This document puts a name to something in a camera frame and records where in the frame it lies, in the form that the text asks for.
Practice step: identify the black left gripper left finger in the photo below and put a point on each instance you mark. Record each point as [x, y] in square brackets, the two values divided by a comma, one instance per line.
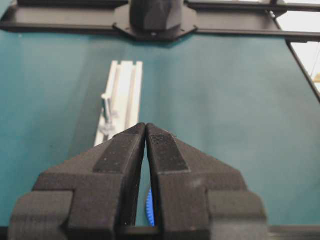
[86, 197]

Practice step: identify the large blue plastic gear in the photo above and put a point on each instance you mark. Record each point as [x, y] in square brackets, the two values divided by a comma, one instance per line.
[149, 208]

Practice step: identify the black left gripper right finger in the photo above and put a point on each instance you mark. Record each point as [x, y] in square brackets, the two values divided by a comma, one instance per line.
[198, 197]

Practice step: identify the silver shaft bracket on rail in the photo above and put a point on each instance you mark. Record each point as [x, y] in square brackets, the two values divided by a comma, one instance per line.
[109, 124]

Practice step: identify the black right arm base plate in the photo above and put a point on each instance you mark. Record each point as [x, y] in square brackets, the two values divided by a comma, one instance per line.
[155, 26]

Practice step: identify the silver aluminium extrusion rail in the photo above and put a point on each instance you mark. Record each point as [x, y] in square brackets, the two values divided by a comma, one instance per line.
[124, 86]

